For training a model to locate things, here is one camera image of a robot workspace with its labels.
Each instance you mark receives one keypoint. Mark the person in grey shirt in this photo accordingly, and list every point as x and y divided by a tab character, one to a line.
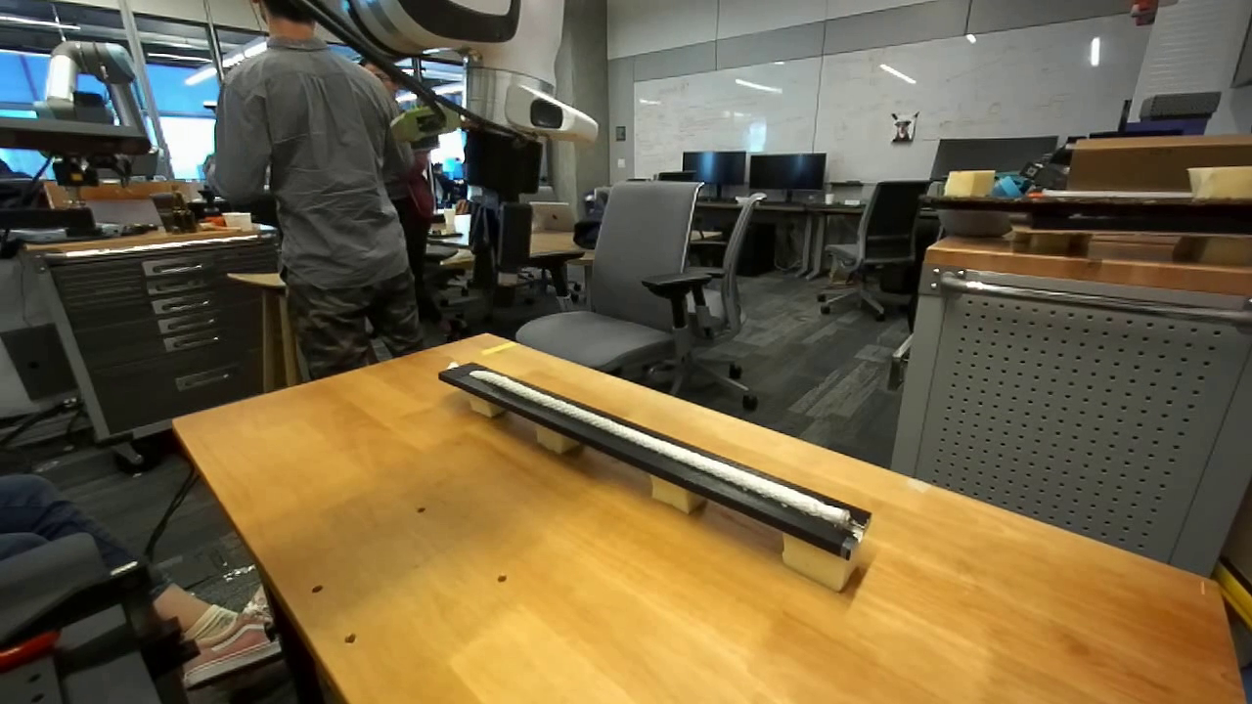
315	181

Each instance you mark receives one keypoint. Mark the person in maroon shirt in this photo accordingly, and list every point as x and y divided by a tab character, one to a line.
418	209

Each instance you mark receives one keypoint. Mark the black computer monitor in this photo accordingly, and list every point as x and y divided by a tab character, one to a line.
788	170
714	170

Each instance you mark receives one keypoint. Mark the seated person dark trousers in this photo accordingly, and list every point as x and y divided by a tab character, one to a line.
41	510

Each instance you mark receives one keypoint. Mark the wooden stool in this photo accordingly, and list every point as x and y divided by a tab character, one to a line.
273	341

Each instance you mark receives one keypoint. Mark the large wooden box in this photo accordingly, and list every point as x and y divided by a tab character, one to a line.
1147	161

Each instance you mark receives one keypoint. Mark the grey office chair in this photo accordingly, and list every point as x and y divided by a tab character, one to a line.
640	247

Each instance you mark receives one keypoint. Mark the black office chair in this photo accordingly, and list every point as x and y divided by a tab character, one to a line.
895	221

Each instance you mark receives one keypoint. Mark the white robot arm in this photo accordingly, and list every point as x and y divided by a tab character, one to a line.
523	41

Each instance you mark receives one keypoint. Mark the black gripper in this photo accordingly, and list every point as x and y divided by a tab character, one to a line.
503	161

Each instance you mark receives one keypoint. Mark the white sneaker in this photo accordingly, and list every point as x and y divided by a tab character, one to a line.
237	641

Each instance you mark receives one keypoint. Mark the yellow foam block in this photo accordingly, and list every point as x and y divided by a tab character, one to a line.
968	184

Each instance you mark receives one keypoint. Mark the black grooved rail wooden blocks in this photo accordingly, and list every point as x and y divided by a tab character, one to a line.
679	474

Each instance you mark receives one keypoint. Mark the wooden workbench top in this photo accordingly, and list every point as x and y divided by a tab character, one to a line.
1109	268

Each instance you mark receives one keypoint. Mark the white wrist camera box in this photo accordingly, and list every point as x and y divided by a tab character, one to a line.
552	115

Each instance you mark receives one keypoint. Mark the black drawer tool cabinet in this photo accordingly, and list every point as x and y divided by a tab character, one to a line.
144	327

